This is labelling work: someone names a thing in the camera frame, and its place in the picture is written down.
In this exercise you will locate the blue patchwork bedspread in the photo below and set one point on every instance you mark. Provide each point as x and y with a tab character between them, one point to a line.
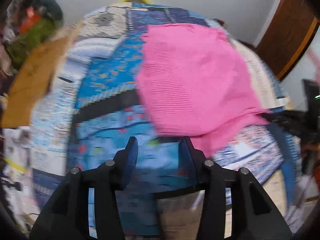
91	111

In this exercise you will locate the clutter pile on box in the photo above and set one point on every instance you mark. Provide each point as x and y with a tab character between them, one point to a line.
21	15

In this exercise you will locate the pink knit sweater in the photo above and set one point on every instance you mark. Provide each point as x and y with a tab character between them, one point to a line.
193	83

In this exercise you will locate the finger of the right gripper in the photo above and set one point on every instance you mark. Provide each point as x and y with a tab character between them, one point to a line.
304	125

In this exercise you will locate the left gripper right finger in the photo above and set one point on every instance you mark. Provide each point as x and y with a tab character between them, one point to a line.
254	214

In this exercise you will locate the brown wooden door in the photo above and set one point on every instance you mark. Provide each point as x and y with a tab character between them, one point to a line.
288	36

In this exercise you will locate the green storage box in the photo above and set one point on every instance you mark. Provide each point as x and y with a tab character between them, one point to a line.
19	49

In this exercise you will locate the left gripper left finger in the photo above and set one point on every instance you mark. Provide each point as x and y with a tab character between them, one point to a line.
65	215

